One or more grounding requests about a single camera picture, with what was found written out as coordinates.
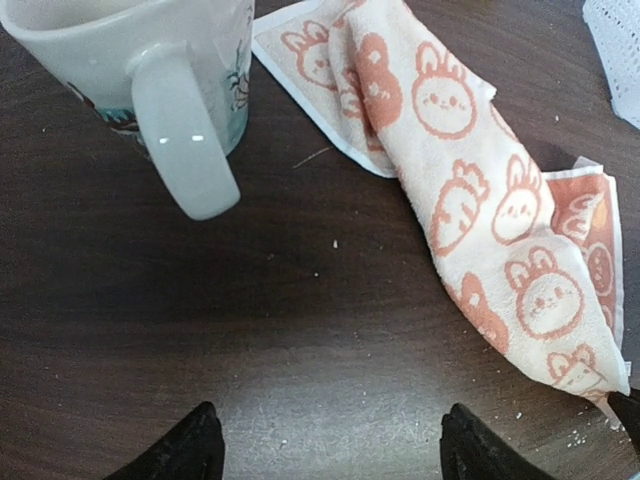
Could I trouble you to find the white plastic basket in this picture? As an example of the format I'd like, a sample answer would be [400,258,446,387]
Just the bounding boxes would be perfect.
[583,0,639,128]

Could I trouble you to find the orange patterned towel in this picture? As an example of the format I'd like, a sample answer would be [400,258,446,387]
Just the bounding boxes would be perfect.
[253,1,630,402]

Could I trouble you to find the white ceramic mug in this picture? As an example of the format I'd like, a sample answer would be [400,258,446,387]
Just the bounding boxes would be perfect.
[1,1,255,220]

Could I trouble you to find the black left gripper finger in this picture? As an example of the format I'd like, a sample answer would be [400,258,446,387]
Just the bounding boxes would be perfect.
[440,403,554,480]
[608,389,640,450]
[105,401,224,480]

